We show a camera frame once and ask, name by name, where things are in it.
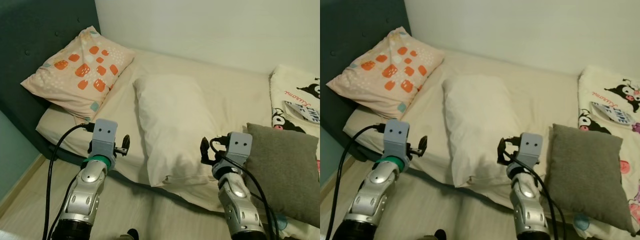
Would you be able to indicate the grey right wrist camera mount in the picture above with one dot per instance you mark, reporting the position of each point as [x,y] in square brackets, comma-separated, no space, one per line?
[239,145]
[531,145]

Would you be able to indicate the white cartoon print blanket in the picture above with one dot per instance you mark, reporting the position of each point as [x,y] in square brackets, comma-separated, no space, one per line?
[295,95]
[605,95]

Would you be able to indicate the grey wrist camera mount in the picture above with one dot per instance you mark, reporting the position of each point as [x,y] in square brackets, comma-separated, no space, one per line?
[531,145]
[104,135]
[239,145]
[397,135]

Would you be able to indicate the grey square cushion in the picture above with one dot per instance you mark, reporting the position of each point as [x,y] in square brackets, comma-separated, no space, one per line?
[285,170]
[585,175]

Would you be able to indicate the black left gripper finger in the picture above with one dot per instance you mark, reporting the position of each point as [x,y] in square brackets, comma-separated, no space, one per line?
[126,142]
[423,143]

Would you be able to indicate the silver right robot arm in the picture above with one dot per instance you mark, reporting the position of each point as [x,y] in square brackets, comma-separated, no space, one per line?
[235,200]
[525,200]

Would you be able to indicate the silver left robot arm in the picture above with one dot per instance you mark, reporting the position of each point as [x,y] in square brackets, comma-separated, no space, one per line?
[85,195]
[375,195]

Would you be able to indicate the dark grey padded headboard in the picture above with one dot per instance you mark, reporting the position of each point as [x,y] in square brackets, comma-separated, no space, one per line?
[30,30]
[350,30]

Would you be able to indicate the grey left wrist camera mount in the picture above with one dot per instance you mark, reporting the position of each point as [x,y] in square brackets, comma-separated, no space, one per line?
[397,135]
[104,135]

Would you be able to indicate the cream sheeted bed mattress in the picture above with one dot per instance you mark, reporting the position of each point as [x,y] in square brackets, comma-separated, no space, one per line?
[545,95]
[235,95]

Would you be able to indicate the plain white pillow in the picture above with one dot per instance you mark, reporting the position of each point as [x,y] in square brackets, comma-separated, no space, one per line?
[175,125]
[480,125]

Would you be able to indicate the pink pillow with orange print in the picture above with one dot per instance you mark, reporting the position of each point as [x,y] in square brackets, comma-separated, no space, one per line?
[75,70]
[385,70]

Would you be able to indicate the black robot foot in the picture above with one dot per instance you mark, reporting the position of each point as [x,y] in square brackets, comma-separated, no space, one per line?
[440,234]
[132,234]

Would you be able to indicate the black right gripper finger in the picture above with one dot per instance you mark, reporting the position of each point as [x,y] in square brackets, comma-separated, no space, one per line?
[204,150]
[501,150]

